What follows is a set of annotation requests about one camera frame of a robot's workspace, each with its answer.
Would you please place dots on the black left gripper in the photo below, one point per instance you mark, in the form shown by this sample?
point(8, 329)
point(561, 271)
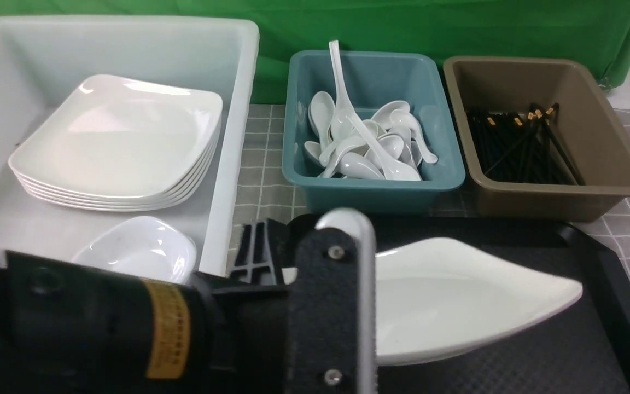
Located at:
point(314, 335)

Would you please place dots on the small white square bowl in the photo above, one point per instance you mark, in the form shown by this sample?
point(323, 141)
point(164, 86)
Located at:
point(143, 246)

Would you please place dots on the white ceramic soup spoon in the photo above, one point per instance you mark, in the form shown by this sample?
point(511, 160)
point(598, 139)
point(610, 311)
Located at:
point(392, 168)

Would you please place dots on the large white square plate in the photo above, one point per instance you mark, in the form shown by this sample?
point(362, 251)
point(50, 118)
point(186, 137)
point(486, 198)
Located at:
point(440, 298)

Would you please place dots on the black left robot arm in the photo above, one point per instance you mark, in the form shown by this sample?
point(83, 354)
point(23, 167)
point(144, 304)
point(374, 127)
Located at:
point(66, 328)

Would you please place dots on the upright white soup spoon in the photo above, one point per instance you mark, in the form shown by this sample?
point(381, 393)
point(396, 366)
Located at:
point(340, 126)

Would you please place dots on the stack of white square plates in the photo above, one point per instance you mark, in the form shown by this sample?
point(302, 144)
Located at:
point(121, 145)

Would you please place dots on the teal plastic bin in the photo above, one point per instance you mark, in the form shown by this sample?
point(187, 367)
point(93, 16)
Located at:
point(372, 80)

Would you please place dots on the pile of black chopsticks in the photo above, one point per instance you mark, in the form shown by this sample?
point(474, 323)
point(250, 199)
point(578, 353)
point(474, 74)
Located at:
point(522, 148)

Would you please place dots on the brown plastic bin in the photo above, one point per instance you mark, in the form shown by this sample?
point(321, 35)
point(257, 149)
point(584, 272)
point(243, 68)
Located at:
point(587, 127)

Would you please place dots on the large white plastic tub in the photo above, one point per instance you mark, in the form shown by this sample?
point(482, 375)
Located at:
point(43, 58)

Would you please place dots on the black plastic serving tray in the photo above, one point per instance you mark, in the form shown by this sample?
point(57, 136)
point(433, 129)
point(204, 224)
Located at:
point(585, 349)

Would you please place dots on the grey checkered tablecloth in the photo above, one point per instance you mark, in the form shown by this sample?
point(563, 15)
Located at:
point(263, 192)

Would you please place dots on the green backdrop cloth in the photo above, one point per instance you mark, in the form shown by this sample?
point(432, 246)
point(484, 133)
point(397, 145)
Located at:
point(595, 34)

